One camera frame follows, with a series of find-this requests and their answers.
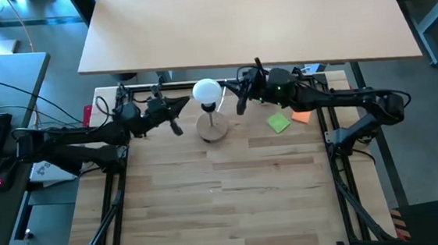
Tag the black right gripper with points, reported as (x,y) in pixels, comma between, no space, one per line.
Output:
(256,86)

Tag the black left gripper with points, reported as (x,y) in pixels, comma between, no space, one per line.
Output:
(155,113)

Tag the lamp stand with wooden base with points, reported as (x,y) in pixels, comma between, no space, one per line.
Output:
(213,130)

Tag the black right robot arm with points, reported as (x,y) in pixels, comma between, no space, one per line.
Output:
(338,97)

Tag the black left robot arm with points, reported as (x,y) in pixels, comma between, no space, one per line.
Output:
(79,135)

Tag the green sticky note pad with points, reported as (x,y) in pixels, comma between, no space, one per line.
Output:
(278,122)

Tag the orange sticky note pad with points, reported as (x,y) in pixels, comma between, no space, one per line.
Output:
(302,117)

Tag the large light wooden desk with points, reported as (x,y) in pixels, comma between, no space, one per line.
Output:
(242,23)

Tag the small blue white object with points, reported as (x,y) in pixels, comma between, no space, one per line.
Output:
(314,68)

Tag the small red object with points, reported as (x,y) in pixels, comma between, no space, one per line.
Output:
(87,113)

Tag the white printed box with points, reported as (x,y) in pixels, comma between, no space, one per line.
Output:
(46,171)

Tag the black computer mouse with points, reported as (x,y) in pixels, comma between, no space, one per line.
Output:
(5,174)

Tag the black aluminium table frame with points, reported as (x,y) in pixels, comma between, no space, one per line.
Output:
(111,193)

